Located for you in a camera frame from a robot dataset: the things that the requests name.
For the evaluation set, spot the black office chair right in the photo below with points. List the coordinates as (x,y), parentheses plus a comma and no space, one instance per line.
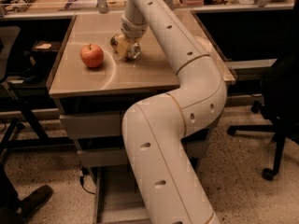
(280,91)

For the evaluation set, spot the black box under desk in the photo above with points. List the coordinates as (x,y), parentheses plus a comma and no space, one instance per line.
(44,54)

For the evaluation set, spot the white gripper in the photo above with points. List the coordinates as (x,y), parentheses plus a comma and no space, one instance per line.
(132,29)

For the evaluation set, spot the white bowl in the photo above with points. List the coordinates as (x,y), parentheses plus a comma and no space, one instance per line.
(205,44)

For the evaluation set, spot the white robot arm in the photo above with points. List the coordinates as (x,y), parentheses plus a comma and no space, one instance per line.
(153,128)

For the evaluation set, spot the open bottom drawer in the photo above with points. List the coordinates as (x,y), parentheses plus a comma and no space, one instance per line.
(117,197)

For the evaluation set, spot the grey drawer cabinet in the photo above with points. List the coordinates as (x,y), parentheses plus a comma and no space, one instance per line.
(73,78)

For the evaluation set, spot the middle drawer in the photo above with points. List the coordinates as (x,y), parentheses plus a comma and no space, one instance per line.
(109,151)

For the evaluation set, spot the red apple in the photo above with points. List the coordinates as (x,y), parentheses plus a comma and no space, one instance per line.
(92,56)

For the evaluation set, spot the top drawer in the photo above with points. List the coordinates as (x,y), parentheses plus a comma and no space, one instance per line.
(92,125)

